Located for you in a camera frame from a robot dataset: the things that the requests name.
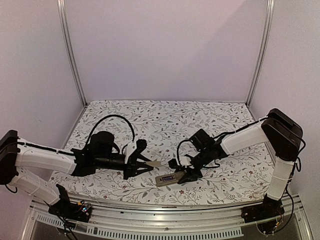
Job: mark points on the left aluminium frame post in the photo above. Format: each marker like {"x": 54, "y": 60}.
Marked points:
{"x": 61, "y": 6}

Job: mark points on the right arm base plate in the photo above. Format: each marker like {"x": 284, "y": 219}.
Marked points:
{"x": 261, "y": 212}

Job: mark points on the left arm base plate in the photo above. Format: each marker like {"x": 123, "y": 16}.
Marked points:
{"x": 71, "y": 211}

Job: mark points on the floral patterned table mat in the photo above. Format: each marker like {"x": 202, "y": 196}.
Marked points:
{"x": 166, "y": 125}

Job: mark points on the beige battery cover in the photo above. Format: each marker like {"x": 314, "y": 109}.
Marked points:
{"x": 154, "y": 164}

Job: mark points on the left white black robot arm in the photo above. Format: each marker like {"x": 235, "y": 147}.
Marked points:
{"x": 101, "y": 152}

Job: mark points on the front aluminium rail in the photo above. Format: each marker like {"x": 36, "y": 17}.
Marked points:
{"x": 117, "y": 220}

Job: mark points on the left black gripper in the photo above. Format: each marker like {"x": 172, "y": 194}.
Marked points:
{"x": 132, "y": 164}

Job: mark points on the beige remote control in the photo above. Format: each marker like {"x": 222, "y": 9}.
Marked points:
{"x": 177, "y": 176}

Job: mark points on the right aluminium frame post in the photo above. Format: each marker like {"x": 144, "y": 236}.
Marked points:
{"x": 270, "y": 5}

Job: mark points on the aluminium frame post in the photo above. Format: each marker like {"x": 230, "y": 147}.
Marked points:
{"x": 270, "y": 5}
{"x": 61, "y": 6}

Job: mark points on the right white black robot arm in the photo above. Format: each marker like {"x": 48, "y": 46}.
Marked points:
{"x": 284, "y": 135}

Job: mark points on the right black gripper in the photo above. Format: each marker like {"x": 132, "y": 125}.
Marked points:
{"x": 190, "y": 177}

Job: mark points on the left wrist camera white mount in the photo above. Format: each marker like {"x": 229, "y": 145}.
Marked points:
{"x": 135, "y": 146}

